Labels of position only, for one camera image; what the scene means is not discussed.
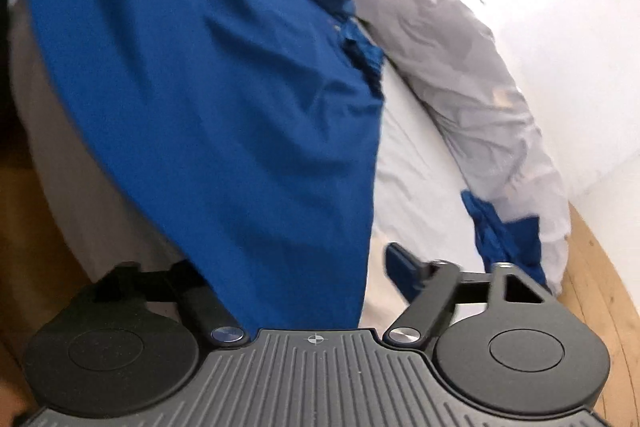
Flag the blue cloth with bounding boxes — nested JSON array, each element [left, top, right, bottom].
[[460, 189, 548, 295]]

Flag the light blue printed duvet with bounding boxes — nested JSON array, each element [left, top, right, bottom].
[[260, 0, 573, 298]]

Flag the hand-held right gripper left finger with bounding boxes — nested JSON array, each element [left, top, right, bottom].
[[94, 258, 252, 346]]

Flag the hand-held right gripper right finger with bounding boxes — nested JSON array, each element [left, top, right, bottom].
[[383, 242, 553, 349]]

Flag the blue polo shirt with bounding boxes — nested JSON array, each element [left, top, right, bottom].
[[22, 0, 386, 333]]

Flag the bed with white sheet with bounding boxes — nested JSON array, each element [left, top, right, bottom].
[[7, 0, 501, 333]]

